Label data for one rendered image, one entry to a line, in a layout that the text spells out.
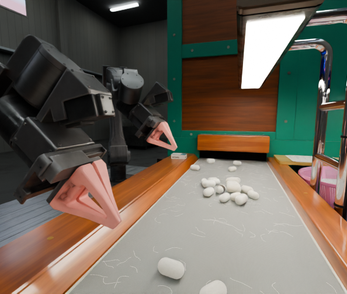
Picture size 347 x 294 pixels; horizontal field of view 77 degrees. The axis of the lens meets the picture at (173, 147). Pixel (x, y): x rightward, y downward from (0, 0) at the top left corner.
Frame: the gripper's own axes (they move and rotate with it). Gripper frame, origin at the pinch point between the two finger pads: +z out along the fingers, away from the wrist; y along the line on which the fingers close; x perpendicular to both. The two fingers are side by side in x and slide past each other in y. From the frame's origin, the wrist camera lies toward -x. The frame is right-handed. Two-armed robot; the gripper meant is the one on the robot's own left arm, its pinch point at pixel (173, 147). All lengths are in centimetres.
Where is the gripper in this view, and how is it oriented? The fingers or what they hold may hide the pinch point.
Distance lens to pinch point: 59.0
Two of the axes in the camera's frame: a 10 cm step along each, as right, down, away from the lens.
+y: 2.9, -1.3, 9.5
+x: -6.2, 7.3, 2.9
